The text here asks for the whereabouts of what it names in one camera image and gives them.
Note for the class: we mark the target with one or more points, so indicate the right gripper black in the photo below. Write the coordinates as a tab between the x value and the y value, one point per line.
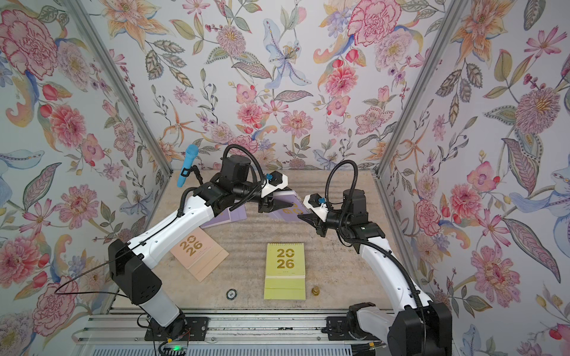
317	222

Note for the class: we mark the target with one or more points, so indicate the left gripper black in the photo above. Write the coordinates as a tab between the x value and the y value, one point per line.
268	204

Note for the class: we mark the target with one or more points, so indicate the purple calendar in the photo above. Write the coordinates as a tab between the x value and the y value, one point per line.
227	217
289	214

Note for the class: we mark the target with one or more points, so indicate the yellow-green calendar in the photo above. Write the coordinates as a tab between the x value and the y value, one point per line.
285	273

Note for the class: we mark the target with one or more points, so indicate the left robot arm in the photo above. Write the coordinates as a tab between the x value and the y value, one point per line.
132	263

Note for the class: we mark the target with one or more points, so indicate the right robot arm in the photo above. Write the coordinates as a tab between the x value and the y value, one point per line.
417	325

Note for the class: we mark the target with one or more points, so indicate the black microphone stand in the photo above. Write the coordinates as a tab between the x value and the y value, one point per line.
197	173

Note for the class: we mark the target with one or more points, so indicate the blue microphone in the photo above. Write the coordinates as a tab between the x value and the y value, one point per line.
188	166

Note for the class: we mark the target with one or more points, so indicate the pink calendar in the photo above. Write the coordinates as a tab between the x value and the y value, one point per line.
199	254

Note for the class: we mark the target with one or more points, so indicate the left corner aluminium profile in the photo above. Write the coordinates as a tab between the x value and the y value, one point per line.
87	29

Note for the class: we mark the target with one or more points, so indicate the corner aluminium profile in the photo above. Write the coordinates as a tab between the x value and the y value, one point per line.
449	22
87	29

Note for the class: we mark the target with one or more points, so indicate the right corner aluminium profile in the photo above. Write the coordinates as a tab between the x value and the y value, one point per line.
449	22

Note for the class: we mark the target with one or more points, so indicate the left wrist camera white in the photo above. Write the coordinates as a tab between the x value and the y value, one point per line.
273	182

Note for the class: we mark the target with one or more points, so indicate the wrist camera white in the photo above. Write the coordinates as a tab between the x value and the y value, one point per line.
273	182
318	205

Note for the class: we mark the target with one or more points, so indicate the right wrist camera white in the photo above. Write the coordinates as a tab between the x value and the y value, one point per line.
318	205

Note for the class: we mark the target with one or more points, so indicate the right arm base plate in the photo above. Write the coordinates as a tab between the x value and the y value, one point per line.
339	328

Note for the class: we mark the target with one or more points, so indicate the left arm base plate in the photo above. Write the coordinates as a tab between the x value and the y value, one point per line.
191	329

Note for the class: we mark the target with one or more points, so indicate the aluminium rail frame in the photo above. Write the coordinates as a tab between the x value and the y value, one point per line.
224	332

